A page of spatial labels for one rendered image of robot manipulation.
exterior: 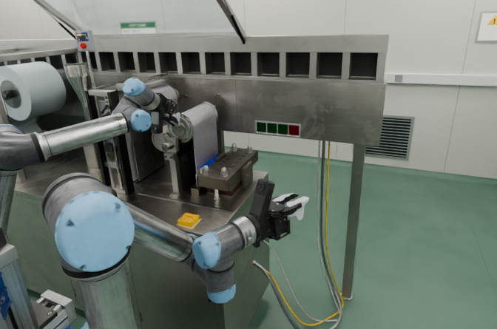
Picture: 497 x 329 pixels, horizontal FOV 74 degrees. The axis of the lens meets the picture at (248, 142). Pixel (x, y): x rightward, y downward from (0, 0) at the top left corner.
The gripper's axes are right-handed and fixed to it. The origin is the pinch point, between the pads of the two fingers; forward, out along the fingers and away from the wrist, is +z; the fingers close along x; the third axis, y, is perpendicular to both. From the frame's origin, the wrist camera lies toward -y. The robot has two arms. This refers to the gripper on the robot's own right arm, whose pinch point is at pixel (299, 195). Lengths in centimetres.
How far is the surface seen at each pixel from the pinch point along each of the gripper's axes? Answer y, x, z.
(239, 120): -8, -82, 42
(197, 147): -1, -79, 12
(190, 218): 23, -60, -7
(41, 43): -68, -204, -24
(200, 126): -11, -80, 16
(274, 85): -26, -61, 52
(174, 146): -4, -82, 2
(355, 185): 35, -39, 86
